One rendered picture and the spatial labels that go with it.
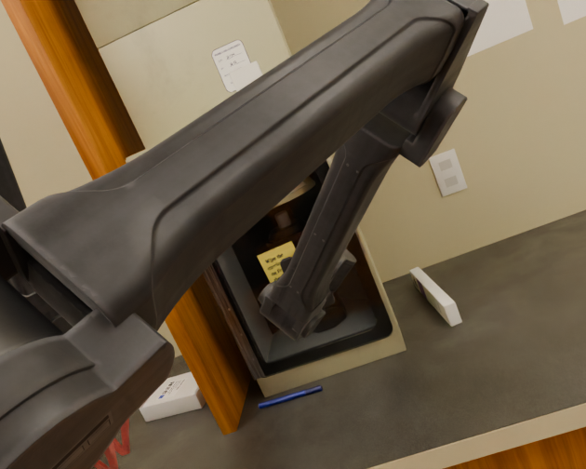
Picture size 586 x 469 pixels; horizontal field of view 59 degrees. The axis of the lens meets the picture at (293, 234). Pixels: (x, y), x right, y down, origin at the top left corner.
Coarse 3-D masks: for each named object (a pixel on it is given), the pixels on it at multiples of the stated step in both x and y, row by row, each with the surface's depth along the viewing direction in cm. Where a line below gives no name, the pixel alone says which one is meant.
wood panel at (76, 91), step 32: (32, 0) 88; (64, 0) 100; (32, 32) 85; (64, 32) 95; (64, 64) 90; (96, 64) 103; (64, 96) 87; (96, 96) 98; (96, 128) 93; (128, 128) 107; (96, 160) 90; (192, 288) 108; (192, 320) 102; (224, 320) 119; (192, 352) 99; (224, 352) 112; (224, 384) 105; (224, 416) 102
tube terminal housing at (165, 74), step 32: (224, 0) 90; (256, 0) 90; (160, 32) 92; (192, 32) 92; (224, 32) 91; (256, 32) 91; (128, 64) 94; (160, 64) 94; (192, 64) 93; (128, 96) 95; (160, 96) 95; (192, 96) 95; (224, 96) 94; (160, 128) 97; (352, 352) 106; (384, 352) 106; (288, 384) 109
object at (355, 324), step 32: (256, 224) 99; (288, 224) 98; (224, 256) 101; (256, 256) 101; (224, 288) 103; (256, 288) 103; (352, 288) 101; (256, 320) 105; (352, 320) 103; (384, 320) 102; (256, 352) 106; (288, 352) 106; (320, 352) 105
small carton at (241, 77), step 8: (248, 64) 85; (256, 64) 85; (232, 72) 85; (240, 72) 85; (248, 72) 85; (256, 72) 85; (232, 80) 85; (240, 80) 85; (248, 80) 85; (240, 88) 86
